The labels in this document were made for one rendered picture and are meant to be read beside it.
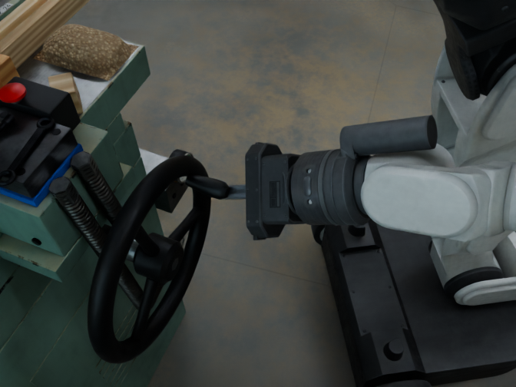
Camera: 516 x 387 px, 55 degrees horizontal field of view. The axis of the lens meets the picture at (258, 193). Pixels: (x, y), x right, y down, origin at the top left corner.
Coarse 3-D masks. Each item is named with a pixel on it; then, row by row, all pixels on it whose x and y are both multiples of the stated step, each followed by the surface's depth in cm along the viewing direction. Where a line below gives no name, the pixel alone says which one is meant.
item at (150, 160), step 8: (144, 152) 104; (144, 160) 103; (152, 160) 103; (160, 160) 103; (152, 168) 101; (176, 184) 102; (184, 184) 106; (168, 192) 99; (176, 192) 103; (184, 192) 108; (160, 200) 102; (168, 200) 101; (176, 200) 104; (160, 208) 104; (168, 208) 103
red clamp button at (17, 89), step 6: (6, 84) 56; (12, 84) 56; (18, 84) 56; (0, 90) 56; (6, 90) 56; (12, 90) 56; (18, 90) 56; (24, 90) 56; (0, 96) 56; (6, 96) 55; (12, 96) 55; (18, 96) 56; (24, 96) 56; (6, 102) 56; (12, 102) 56
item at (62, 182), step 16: (80, 160) 57; (80, 176) 58; (96, 176) 59; (64, 192) 54; (96, 192) 60; (112, 192) 63; (64, 208) 57; (80, 208) 57; (112, 208) 64; (80, 224) 59; (96, 224) 61; (112, 224) 67; (96, 240) 63; (128, 272) 73; (128, 288) 75; (160, 288) 88
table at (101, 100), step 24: (144, 48) 81; (24, 72) 77; (48, 72) 77; (72, 72) 77; (120, 72) 77; (144, 72) 83; (96, 96) 73; (120, 96) 78; (96, 120) 74; (120, 192) 68; (96, 216) 64; (0, 240) 62; (24, 264) 62; (48, 264) 60; (72, 264) 62
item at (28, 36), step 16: (48, 0) 81; (64, 0) 82; (80, 0) 86; (32, 16) 79; (48, 16) 80; (64, 16) 84; (16, 32) 76; (32, 32) 78; (48, 32) 81; (0, 48) 74; (16, 48) 76; (32, 48) 79; (16, 64) 77
